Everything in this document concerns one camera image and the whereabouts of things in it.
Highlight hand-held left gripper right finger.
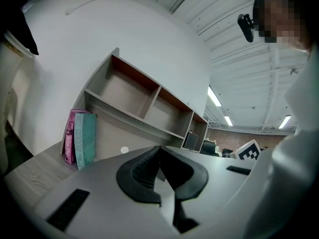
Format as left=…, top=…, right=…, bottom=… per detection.
left=160, top=145, right=255, bottom=234

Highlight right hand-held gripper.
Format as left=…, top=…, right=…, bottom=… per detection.
left=229, top=138, right=261, bottom=162

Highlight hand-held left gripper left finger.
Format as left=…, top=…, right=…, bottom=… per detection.
left=34, top=145, right=180, bottom=239

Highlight black box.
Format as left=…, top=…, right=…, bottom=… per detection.
left=183, top=131, right=199, bottom=151

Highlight black office chair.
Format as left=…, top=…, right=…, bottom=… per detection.
left=200, top=142, right=217, bottom=156

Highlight grey wooden desk hutch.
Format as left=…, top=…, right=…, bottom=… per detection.
left=61, top=47, right=210, bottom=164

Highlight grey desk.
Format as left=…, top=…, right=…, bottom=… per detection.
left=3, top=139, right=175, bottom=209

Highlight person's white printed shirt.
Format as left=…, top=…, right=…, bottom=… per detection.
left=244, top=46, right=319, bottom=239

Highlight teal book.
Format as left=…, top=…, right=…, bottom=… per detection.
left=74, top=113, right=97, bottom=171

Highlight pink book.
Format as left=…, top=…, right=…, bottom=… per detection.
left=64, top=109, right=92, bottom=165

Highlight person's head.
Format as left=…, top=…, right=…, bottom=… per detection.
left=253, top=0, right=312, bottom=52

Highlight black head-mounted camera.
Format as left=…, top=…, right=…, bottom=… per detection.
left=237, top=13, right=256, bottom=43

